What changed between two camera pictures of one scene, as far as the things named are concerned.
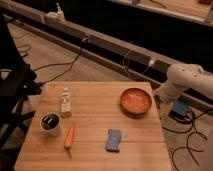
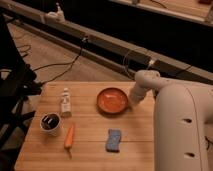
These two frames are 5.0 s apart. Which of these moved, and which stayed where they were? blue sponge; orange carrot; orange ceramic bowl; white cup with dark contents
Moved: orange ceramic bowl
Stayed: orange carrot; blue sponge; white cup with dark contents
